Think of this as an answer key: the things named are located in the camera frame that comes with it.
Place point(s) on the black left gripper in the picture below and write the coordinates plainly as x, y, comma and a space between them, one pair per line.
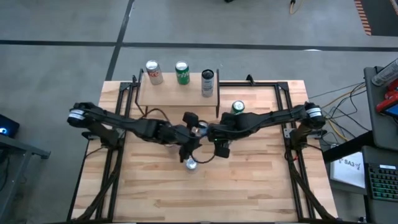
177, 137

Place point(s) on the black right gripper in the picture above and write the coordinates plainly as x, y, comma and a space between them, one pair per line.
224, 130

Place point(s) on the silver Diet Coke can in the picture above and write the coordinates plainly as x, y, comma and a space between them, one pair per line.
191, 165
154, 74

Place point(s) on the green Sprite can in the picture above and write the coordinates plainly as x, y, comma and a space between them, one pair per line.
182, 74
238, 106

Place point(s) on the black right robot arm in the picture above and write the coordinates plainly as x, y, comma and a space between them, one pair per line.
273, 116

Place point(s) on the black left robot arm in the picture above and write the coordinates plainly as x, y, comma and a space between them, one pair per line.
118, 119

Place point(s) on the black desk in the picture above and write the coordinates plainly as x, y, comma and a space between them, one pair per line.
342, 148

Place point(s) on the white SA3 sign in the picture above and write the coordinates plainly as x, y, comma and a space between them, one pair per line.
348, 171

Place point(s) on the grey metal side table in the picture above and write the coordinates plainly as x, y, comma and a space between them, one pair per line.
18, 147

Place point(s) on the grey desk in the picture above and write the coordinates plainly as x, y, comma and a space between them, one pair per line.
384, 130

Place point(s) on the black computer keyboard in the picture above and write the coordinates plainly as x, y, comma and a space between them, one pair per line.
382, 183

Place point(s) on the red tool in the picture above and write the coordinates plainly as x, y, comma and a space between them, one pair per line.
388, 99

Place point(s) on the black computer with blue lights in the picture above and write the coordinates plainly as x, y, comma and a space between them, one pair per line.
9, 126

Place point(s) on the white cylindrical can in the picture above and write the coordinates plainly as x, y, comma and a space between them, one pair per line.
385, 74

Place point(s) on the black mat with orange stripes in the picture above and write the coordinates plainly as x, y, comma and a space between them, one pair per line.
382, 15

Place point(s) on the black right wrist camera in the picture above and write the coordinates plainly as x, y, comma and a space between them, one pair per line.
222, 151

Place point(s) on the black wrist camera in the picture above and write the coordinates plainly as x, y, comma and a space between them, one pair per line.
222, 151
190, 119

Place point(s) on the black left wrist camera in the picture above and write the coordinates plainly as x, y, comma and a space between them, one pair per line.
190, 119

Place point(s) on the wooden shelf with black frame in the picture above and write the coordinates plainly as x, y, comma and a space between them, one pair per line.
180, 96

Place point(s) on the grey metal bracket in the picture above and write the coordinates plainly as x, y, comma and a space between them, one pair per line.
287, 133

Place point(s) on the black aluminium table frame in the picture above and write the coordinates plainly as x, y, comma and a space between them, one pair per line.
283, 84

